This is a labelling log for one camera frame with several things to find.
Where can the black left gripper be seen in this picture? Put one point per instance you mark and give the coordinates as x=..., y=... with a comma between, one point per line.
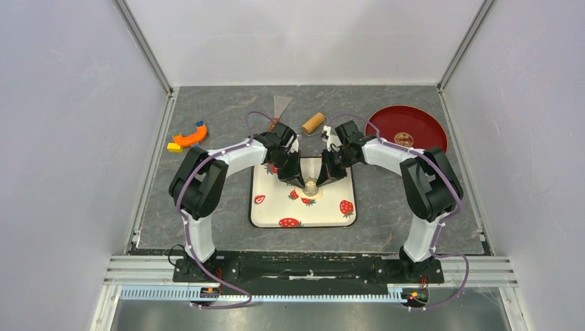
x=294, y=176

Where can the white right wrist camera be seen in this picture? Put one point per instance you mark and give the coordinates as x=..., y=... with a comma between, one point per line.
x=330, y=138

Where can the dark red round plate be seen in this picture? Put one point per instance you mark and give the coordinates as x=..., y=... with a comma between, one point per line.
x=410, y=127

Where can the white strawberry print tray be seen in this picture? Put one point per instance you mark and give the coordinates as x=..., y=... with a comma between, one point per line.
x=275, y=204

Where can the metal scraper with wooden handle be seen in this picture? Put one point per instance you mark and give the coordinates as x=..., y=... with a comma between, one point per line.
x=280, y=103

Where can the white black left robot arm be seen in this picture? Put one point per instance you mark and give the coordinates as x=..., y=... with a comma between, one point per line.
x=198, y=184

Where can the wooden dough roller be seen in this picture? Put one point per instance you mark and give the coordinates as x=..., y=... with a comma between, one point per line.
x=314, y=124

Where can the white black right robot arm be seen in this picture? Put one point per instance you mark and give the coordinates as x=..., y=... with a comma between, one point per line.
x=433, y=191

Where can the beige dough piece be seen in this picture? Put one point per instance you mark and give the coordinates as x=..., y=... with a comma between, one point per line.
x=311, y=190

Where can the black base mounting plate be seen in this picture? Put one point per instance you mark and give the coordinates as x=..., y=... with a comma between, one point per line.
x=301, y=273

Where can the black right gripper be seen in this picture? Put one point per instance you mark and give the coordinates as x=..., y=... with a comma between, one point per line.
x=329, y=174

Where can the orange curved toy block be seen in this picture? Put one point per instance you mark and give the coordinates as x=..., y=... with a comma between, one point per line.
x=186, y=141

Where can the yellow toy block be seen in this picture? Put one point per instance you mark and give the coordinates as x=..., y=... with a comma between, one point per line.
x=174, y=148

